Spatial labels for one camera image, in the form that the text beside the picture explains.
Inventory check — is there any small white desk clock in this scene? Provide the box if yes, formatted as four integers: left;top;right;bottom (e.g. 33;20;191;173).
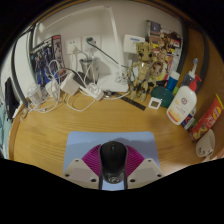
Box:
147;96;163;110

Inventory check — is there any white desk lamp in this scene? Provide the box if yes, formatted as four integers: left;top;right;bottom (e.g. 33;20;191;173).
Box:
34;4;132;94

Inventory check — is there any white mug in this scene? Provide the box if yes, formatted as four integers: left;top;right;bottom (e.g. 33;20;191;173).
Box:
195;129;216;158

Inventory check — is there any white lotion pump bottle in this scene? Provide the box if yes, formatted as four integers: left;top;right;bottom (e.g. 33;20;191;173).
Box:
165;73;203;126

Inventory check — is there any black cable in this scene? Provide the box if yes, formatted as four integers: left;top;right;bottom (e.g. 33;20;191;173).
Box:
86;37;129;69

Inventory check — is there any brown tree figure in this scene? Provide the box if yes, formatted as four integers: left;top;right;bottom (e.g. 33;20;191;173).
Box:
128;41;159;103

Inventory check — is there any white power strip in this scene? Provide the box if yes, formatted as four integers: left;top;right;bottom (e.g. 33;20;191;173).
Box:
79;83;105;101

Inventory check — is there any metal cup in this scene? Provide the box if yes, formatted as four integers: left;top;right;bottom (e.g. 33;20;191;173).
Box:
79;57;101;84

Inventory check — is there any white wall socket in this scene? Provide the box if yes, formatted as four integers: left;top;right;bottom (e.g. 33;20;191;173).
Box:
82;34;102;51
65;37;83;55

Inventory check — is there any colourful figure box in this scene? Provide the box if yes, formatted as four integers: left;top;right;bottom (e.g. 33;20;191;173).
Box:
145;19;184;81

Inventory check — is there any light blue mouse pad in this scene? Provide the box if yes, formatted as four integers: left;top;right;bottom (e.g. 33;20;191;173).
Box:
63;130;160;192

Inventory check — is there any green round container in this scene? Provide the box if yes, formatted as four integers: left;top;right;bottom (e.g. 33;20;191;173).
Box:
150;85;174;108

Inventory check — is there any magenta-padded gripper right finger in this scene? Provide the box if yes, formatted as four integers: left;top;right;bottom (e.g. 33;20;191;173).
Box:
124;143;164;189

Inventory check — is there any black ruler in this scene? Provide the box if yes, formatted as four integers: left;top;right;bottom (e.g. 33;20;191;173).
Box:
120;96;147;112

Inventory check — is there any white router box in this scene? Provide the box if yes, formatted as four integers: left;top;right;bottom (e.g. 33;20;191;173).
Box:
123;33;146;54

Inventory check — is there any checked bed blanket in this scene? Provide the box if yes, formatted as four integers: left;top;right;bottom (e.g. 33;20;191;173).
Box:
0;96;11;158

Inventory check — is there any white cable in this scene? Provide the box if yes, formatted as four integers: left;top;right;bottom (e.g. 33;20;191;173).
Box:
19;59;131;113

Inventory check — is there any dark metal frame post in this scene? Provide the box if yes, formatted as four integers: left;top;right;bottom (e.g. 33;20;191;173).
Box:
176;19;211;94

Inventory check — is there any grey metal frame post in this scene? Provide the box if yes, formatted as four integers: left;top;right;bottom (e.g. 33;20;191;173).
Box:
10;23;38;109

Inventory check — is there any black power adapter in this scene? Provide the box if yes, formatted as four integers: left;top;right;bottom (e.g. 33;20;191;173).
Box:
72;71;88;88

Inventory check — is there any robot model kit box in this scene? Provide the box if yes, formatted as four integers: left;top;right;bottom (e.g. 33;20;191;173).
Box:
29;34;66;89

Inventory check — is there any clear plastic cup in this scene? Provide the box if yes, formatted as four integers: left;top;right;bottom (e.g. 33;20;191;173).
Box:
26;83;44;106

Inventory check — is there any grey bottle with white tip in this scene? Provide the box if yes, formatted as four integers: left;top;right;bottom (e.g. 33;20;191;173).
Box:
181;58;200;91

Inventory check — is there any black bag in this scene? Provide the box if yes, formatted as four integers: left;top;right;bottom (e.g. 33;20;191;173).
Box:
3;77;20;120

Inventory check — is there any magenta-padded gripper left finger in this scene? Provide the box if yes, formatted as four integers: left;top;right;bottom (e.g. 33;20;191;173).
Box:
63;143;103;189

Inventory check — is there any red snack can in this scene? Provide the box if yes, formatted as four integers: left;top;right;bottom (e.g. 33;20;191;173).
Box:
189;93;224;143

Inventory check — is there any black computer mouse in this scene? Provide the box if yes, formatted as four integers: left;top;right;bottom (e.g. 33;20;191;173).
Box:
99;140;128;184

